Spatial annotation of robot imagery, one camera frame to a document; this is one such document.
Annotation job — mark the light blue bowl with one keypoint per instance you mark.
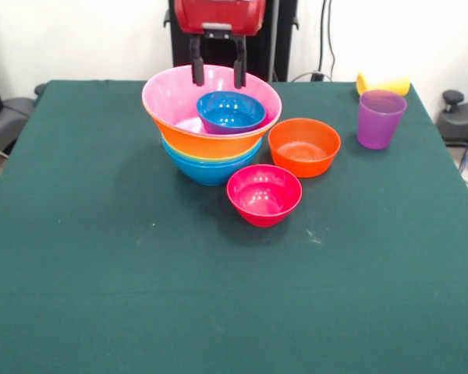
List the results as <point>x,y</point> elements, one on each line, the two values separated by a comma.
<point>171,156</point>
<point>210,175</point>

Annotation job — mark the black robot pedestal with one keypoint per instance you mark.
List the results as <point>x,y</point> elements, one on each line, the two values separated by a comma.
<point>281,50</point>

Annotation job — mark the small dark blue bowl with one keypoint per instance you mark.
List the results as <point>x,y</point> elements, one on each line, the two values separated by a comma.
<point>231,113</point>

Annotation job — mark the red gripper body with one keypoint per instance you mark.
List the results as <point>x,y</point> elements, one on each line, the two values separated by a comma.
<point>222,15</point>

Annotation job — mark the grey base with black knob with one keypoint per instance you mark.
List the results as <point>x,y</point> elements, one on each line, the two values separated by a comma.
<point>8,113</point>
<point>458,121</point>

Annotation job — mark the small crimson bowl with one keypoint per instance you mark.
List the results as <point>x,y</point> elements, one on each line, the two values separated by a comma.
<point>264,195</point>

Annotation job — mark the yellow cup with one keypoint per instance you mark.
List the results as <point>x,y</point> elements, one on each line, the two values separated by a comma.
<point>390,85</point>

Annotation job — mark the purple cup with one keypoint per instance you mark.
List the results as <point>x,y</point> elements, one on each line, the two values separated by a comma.
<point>378,121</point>

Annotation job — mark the large orange bowl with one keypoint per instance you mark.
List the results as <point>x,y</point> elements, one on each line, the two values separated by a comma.
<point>214,146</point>

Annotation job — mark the dark green table cloth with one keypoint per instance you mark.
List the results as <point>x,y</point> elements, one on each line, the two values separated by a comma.
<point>234,292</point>

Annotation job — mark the large pink bowl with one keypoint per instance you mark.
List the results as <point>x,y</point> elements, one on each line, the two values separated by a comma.
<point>171,101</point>

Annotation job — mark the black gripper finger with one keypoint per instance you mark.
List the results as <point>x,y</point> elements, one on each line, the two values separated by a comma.
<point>197,62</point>
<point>240,64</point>

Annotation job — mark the small red-orange bowl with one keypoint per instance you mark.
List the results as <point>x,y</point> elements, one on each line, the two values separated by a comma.
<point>304,148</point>

